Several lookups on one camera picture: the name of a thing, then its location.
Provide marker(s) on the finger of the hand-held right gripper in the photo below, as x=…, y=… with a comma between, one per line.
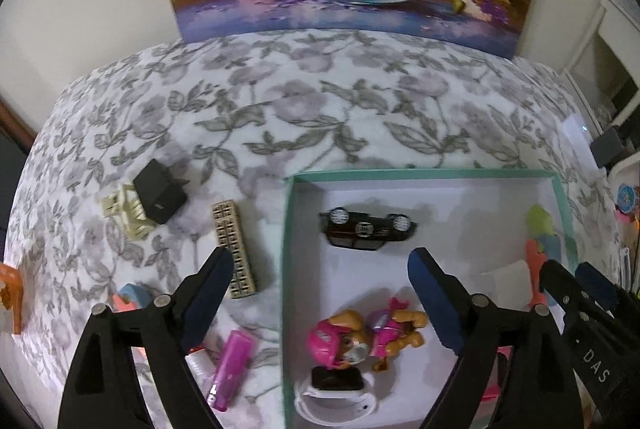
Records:
x=597, y=286
x=565, y=296

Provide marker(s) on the orange snack box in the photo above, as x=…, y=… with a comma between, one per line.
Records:
x=11, y=294

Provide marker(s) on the blue round tag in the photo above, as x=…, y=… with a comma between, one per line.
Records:
x=627, y=198

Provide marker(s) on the colourful stationery bundle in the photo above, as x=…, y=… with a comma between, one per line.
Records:
x=631, y=224

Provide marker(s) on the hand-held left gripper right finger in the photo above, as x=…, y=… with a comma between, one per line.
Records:
x=435, y=299

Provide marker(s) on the pink and blue block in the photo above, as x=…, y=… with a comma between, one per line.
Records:
x=131, y=296

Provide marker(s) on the white power strip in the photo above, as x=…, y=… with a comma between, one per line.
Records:
x=577, y=126

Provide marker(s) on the white shelf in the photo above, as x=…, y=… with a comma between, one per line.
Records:
x=615, y=14

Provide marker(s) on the pink smartwatch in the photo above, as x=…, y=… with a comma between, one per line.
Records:
x=501, y=374

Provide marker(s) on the white box with teal rim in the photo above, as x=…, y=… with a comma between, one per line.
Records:
x=450, y=209

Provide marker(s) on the white smartwatch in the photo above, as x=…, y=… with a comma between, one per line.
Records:
x=330, y=406

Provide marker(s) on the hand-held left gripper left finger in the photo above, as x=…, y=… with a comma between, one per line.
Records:
x=210, y=299

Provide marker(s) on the brown wooden frame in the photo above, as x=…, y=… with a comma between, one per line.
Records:
x=12, y=121

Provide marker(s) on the black power adapter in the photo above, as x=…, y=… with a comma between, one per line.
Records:
x=607, y=148

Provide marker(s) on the black toy car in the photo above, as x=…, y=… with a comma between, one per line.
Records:
x=365, y=231

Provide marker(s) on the magenta plastic bar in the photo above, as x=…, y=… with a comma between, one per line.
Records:
x=232, y=364

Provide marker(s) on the pink pup toy figure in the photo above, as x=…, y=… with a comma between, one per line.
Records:
x=345, y=339

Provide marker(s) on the black charger plug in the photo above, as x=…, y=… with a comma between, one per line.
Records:
x=157, y=191

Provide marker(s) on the beige building block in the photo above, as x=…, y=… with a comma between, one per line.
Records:
x=232, y=239

